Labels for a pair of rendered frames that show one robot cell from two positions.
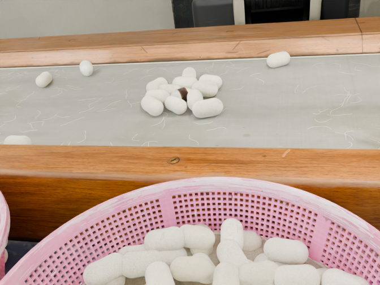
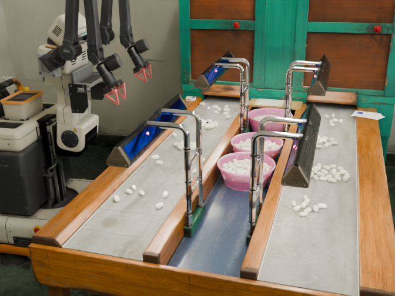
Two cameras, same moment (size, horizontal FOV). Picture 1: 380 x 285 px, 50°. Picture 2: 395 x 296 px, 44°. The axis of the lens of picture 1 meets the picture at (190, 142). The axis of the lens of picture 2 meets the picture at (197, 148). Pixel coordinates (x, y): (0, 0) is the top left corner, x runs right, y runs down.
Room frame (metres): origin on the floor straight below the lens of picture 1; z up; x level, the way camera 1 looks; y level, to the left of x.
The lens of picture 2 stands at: (0.42, 2.32, 1.68)
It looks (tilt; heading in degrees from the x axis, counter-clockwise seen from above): 22 degrees down; 271
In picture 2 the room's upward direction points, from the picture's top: 1 degrees counter-clockwise
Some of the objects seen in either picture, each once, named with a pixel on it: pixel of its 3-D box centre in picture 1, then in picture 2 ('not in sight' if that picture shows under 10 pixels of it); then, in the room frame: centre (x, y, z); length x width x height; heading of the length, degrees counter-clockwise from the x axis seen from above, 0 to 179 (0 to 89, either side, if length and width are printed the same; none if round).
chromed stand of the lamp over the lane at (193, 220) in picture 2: not in sight; (173, 171); (0.53, 0.63, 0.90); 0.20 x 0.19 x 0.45; 74
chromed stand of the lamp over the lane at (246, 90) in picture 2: not in sight; (230, 100); (0.26, -0.30, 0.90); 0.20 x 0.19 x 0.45; 74
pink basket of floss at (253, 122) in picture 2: not in sight; (269, 122); (0.02, -0.41, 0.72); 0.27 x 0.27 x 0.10
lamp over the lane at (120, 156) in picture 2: not in sight; (152, 125); (0.61, 0.61, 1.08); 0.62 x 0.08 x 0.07; 74
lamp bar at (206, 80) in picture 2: not in sight; (216, 67); (0.34, -0.33, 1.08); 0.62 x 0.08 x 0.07; 74
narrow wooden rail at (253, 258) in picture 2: not in sight; (284, 168); (0.04, 0.21, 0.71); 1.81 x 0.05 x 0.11; 74
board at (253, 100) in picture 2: not in sight; (275, 104); (-0.04, -0.62, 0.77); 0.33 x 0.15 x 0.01; 164
